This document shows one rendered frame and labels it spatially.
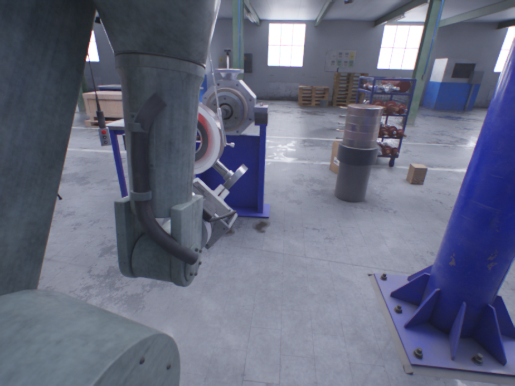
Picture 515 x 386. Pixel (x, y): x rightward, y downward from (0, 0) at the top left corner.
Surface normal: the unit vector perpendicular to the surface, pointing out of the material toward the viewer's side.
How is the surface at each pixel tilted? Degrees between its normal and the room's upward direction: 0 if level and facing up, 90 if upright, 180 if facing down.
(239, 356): 0
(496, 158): 90
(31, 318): 17
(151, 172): 82
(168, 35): 140
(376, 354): 0
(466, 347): 0
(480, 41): 90
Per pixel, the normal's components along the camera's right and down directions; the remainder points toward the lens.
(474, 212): -0.91, 0.15
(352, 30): -0.10, 0.41
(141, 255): -0.11, -0.22
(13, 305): 0.17, -0.97
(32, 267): 0.96, 0.14
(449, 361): 0.03, -0.91
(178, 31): 0.23, 0.95
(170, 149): 0.52, 0.28
